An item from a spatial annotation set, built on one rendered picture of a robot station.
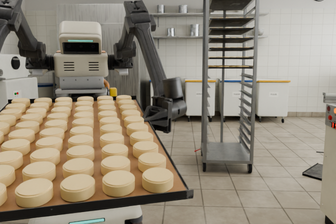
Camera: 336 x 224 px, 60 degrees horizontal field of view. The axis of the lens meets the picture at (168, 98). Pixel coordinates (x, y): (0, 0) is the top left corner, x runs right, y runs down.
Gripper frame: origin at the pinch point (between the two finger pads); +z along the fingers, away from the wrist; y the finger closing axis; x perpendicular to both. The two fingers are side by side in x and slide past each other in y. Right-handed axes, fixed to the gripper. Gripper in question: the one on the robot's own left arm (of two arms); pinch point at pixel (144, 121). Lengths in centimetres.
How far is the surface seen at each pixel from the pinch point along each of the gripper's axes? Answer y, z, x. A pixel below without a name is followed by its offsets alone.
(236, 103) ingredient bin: 92, -435, 107
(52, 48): 14, -326, 456
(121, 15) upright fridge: -50, -331, 284
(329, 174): 63, -145, -47
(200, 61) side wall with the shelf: 28, -469, 197
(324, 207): 87, -147, -47
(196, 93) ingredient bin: 78, -402, 171
